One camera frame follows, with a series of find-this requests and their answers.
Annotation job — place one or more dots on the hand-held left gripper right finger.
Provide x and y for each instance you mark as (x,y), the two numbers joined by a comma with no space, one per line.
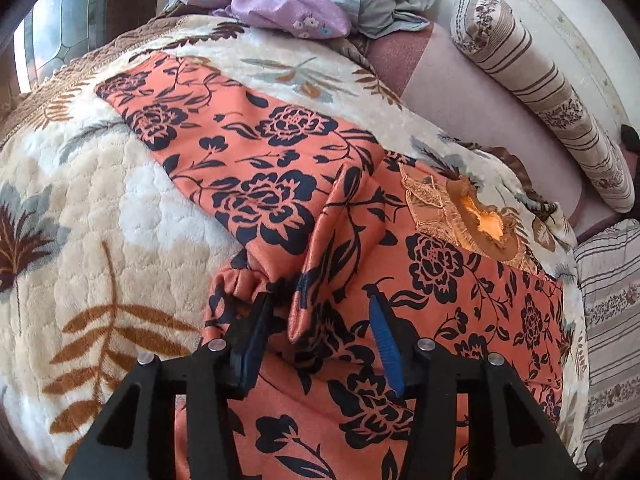
(385,345)

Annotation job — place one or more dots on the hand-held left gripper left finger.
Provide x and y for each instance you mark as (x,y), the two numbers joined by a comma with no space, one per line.
(254,340)

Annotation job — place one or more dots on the orange floral garment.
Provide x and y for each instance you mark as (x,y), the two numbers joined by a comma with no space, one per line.
(280,185)

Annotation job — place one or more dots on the cream leaf-print blanket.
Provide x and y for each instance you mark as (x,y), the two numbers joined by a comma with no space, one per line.
(100,185)

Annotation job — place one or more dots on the grey striped pillow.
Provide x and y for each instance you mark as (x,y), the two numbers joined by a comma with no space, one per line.
(610,310)

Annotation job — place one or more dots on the pink bed sheet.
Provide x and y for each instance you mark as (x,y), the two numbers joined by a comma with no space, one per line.
(465,105)

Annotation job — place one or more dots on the striped bolster pillow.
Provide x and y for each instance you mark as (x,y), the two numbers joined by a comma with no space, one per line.
(530,75)

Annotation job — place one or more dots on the purple floral cloth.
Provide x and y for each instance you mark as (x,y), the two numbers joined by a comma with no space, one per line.
(290,10)

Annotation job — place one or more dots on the window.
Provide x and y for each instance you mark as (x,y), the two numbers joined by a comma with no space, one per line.
(65,25)

